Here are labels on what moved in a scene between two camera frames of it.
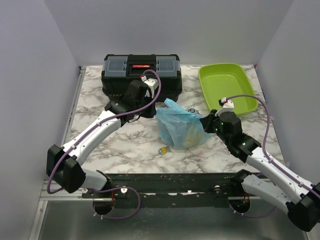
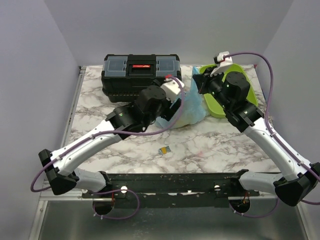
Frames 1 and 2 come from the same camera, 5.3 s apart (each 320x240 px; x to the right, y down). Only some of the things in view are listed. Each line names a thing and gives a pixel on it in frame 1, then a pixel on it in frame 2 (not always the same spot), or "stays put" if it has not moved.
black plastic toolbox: (119, 70) stays put
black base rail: (170, 191) stays put
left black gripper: (151, 112) → (170, 107)
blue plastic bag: (179, 128) → (194, 109)
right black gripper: (208, 120) → (202, 80)
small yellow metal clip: (164, 150) stays put
